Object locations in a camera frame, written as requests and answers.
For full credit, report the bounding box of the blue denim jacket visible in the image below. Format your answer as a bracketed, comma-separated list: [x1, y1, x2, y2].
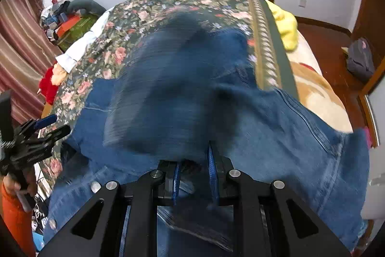
[44, 12, 369, 252]

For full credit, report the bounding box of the operator left hand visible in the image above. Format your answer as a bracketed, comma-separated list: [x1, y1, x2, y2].
[3, 168, 37, 197]

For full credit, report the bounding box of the red plush toy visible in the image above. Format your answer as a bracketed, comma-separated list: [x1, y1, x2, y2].
[37, 63, 68, 105]

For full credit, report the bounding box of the white shirt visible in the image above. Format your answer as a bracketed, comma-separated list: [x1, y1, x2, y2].
[56, 7, 114, 73]

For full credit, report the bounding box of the striped red curtain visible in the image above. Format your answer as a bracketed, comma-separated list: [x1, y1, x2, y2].
[1, 0, 61, 123]

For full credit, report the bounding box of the orange box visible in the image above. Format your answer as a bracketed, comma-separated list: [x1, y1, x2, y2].
[56, 15, 81, 38]

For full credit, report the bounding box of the green cloth covered stand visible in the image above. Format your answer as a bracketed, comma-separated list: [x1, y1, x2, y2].
[57, 14, 98, 52]

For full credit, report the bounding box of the floral bedspread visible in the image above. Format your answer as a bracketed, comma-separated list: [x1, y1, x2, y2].
[40, 0, 301, 190]

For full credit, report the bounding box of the grey neck pillow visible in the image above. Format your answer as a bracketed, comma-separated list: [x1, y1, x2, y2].
[66, 0, 106, 16]

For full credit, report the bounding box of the cartoon print beige blanket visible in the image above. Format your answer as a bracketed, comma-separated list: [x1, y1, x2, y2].
[287, 32, 353, 133]

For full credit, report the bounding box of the grey backpack on floor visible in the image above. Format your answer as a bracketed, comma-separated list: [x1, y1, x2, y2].
[346, 38, 375, 83]

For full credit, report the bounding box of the yellow blanket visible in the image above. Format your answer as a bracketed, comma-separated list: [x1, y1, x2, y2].
[163, 0, 299, 52]

